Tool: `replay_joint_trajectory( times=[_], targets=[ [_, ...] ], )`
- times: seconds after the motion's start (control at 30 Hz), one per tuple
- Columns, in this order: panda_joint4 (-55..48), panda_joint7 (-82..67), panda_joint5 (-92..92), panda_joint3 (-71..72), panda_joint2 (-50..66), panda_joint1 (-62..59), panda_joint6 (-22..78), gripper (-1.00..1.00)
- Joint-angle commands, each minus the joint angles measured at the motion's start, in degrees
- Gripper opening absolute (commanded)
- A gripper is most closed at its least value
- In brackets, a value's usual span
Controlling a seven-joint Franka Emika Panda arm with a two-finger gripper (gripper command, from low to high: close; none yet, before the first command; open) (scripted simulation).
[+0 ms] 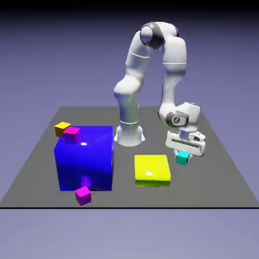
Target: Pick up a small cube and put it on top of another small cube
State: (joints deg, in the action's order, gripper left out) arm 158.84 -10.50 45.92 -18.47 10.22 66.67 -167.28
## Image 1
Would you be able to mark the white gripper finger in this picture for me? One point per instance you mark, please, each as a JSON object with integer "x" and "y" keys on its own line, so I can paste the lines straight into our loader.
{"x": 176, "y": 151}
{"x": 190, "y": 157}

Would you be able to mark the large blue box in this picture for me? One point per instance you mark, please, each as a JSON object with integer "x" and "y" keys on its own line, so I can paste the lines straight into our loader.
{"x": 85, "y": 157}

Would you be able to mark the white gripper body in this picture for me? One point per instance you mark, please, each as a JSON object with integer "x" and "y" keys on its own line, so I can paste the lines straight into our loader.
{"x": 186, "y": 144}

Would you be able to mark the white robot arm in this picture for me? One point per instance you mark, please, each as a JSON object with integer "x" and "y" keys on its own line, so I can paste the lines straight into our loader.
{"x": 172, "y": 81}

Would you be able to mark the large yellow box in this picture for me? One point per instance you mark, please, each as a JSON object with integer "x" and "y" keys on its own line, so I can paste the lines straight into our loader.
{"x": 151, "y": 168}

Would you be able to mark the small cyan cube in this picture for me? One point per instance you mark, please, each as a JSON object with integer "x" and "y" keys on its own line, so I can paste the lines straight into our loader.
{"x": 182, "y": 158}

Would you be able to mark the small orange cube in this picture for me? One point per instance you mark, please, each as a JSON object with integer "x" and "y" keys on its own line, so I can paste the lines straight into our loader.
{"x": 59, "y": 128}

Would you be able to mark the small magenta cube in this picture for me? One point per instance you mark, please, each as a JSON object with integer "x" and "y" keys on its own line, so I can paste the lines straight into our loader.
{"x": 83, "y": 195}
{"x": 72, "y": 134}

